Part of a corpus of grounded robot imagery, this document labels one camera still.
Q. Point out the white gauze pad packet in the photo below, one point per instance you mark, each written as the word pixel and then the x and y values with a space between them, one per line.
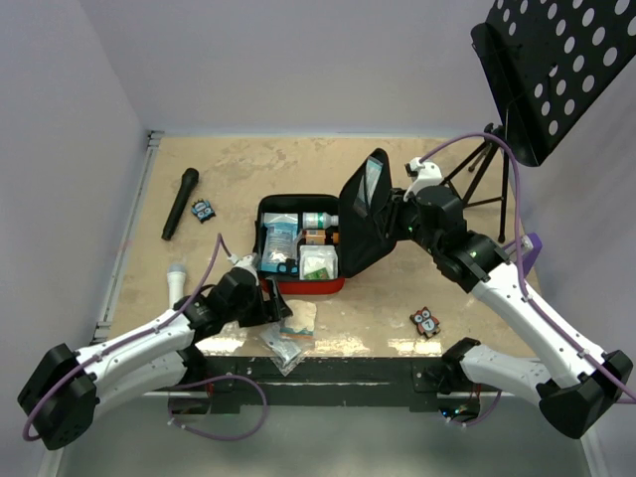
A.
pixel 313 257

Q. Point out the white microphone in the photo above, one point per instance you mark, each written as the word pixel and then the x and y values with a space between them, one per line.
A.
pixel 176 279

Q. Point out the purple box device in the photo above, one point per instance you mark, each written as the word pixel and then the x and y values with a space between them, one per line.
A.
pixel 531 246

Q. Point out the brown owl toy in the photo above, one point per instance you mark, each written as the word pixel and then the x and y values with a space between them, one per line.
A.
pixel 425 323

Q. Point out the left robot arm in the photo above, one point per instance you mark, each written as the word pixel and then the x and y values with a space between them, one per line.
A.
pixel 70 389

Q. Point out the green wind oil box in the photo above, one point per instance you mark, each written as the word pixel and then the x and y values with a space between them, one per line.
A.
pixel 317 275

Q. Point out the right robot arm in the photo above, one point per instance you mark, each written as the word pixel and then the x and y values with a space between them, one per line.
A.
pixel 482 268

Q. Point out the aluminium front rail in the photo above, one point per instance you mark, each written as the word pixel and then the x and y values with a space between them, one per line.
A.
pixel 117 383

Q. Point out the black music stand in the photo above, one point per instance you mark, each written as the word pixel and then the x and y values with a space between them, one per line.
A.
pixel 547 63

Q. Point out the amber bottle orange cap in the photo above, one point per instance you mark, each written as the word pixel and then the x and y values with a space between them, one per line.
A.
pixel 321 237

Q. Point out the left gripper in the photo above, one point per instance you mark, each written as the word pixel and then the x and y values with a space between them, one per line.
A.
pixel 270 309

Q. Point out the blue mask package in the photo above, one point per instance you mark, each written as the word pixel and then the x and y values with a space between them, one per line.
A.
pixel 280 230

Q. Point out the blue owl toy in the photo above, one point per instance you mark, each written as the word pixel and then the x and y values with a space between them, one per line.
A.
pixel 203 210

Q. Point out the aluminium rail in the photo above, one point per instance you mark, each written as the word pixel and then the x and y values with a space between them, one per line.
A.
pixel 106 313
pixel 117 383

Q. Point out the bag with beige gloves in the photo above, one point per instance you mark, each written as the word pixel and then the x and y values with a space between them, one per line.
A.
pixel 301 323

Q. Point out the bandage plasters bag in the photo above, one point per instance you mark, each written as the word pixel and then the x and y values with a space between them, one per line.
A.
pixel 372 174

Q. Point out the black microphone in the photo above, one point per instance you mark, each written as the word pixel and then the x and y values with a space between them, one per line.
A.
pixel 189 181

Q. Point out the white medicine bottle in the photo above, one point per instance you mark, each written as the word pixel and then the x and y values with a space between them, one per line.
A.
pixel 319 221

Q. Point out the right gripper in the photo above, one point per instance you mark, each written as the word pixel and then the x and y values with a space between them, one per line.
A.
pixel 399 201

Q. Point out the black handled scissors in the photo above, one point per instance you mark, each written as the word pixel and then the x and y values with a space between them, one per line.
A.
pixel 289 261

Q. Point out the red medicine kit case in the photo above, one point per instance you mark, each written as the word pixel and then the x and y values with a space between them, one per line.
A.
pixel 362 232

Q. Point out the zip bag with wipes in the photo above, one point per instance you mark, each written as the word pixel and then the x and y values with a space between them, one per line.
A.
pixel 287 352

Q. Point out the aluminium left rail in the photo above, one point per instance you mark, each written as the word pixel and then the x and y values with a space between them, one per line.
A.
pixel 106 313

